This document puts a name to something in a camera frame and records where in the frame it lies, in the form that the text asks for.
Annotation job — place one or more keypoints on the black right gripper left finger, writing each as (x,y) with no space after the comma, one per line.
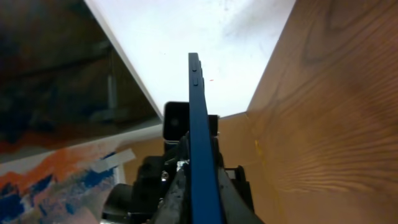
(174,208)

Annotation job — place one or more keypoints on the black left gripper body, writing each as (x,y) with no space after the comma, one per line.
(138,203)

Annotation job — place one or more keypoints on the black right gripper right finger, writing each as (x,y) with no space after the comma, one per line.
(236,196)

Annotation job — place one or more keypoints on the blue Galaxy smartphone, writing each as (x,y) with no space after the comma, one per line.
(205,194)

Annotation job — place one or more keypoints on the colourful painted board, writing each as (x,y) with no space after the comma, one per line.
(69,185)

